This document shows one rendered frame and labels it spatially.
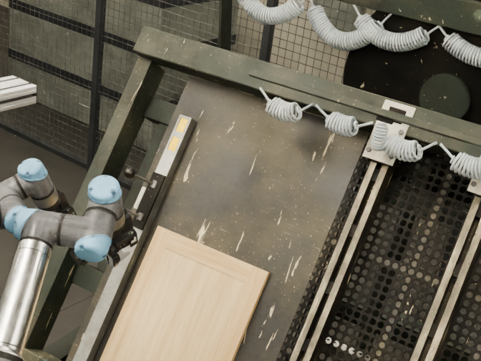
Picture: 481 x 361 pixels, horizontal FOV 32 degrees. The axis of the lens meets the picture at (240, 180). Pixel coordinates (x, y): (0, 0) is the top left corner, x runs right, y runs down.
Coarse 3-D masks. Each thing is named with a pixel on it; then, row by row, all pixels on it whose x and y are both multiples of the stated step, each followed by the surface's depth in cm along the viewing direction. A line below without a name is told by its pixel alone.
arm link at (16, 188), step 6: (6, 180) 239; (12, 180) 238; (18, 180) 238; (0, 186) 237; (6, 186) 237; (12, 186) 237; (18, 186) 238; (0, 192) 235; (6, 192) 234; (12, 192) 234; (18, 192) 238; (24, 192) 239; (0, 198) 233; (24, 198) 241
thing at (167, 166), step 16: (176, 128) 286; (192, 128) 287; (160, 160) 285; (176, 160) 285; (160, 192) 283; (144, 240) 284; (128, 256) 280; (112, 272) 281; (128, 272) 282; (112, 288) 280; (112, 304) 280; (96, 320) 279; (96, 336) 277; (80, 352) 278
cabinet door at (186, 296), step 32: (160, 256) 278; (192, 256) 274; (224, 256) 270; (160, 288) 276; (192, 288) 272; (224, 288) 267; (256, 288) 263; (128, 320) 277; (160, 320) 273; (192, 320) 269; (224, 320) 265; (128, 352) 274; (160, 352) 270; (192, 352) 266; (224, 352) 262
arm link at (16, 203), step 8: (0, 200) 232; (8, 200) 230; (16, 200) 231; (0, 208) 225; (8, 208) 226; (16, 208) 226; (0, 216) 225; (8, 216) 224; (0, 224) 226; (8, 224) 224
